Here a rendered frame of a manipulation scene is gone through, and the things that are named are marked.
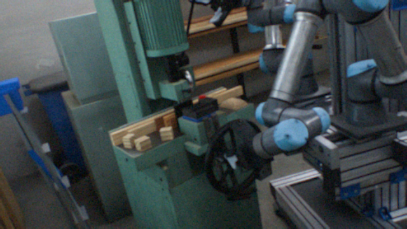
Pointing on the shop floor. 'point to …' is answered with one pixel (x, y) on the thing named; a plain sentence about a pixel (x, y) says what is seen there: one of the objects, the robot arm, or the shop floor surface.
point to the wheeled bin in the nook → (59, 123)
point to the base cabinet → (189, 203)
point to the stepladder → (40, 153)
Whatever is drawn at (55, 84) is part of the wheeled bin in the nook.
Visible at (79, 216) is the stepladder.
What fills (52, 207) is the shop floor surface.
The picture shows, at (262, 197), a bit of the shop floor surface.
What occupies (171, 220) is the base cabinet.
